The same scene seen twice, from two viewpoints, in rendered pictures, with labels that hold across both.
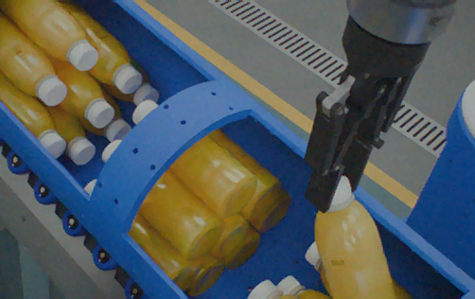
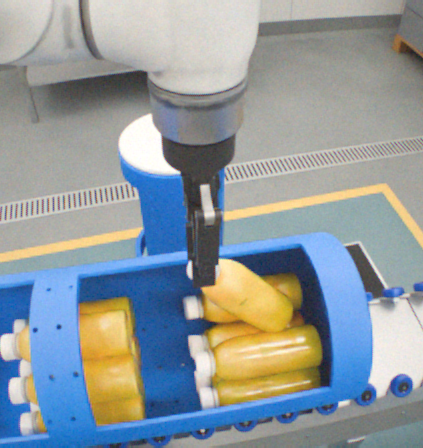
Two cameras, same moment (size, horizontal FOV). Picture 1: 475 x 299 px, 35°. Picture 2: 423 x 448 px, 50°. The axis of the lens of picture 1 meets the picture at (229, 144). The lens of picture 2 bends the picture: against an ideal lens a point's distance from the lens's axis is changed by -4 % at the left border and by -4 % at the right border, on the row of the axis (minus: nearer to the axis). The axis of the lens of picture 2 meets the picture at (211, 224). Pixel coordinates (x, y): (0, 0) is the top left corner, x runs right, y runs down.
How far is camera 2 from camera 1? 0.34 m
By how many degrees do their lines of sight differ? 34
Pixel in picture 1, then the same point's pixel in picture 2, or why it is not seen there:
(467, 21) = (25, 131)
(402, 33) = (235, 125)
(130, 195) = (79, 405)
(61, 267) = not seen: outside the picture
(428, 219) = (161, 236)
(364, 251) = (250, 280)
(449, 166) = (152, 200)
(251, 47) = not seen: outside the picture
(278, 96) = not seen: outside the picture
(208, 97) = (50, 295)
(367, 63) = (214, 167)
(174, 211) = (104, 381)
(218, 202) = (124, 347)
